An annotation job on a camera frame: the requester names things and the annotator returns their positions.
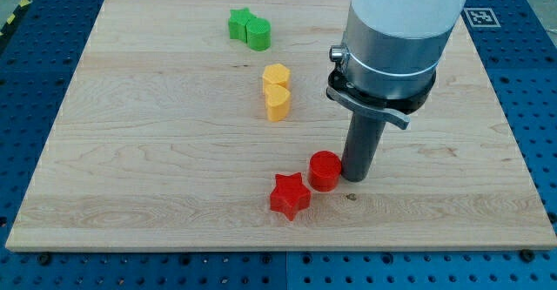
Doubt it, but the light wooden board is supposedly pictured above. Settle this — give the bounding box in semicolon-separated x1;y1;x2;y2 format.
6;0;556;252

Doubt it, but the green star block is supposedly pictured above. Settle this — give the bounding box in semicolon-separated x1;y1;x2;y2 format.
228;7;256;43

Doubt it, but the black clamp with silver lever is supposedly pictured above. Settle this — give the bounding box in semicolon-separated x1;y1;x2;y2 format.
326;45;436;130

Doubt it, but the yellow heart block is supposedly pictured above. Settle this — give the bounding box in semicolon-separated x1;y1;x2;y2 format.
264;84;291;122

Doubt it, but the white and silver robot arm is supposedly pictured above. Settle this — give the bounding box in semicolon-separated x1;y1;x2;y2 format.
326;0;466;182

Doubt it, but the green cylinder block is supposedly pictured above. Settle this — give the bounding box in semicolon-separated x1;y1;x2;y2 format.
246;17;271;51

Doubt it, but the red cylinder block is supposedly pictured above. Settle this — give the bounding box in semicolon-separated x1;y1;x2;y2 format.
307;151;341;192

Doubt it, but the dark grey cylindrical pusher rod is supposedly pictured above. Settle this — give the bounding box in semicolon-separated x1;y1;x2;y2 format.
341;113;386;182

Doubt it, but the red star block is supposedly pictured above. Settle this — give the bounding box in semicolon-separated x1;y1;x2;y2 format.
270;172;312;221

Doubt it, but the white fiducial marker tag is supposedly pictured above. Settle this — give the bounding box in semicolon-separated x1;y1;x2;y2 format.
464;7;500;28

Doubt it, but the yellow pentagon block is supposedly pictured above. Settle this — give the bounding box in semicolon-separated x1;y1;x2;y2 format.
262;64;291;89

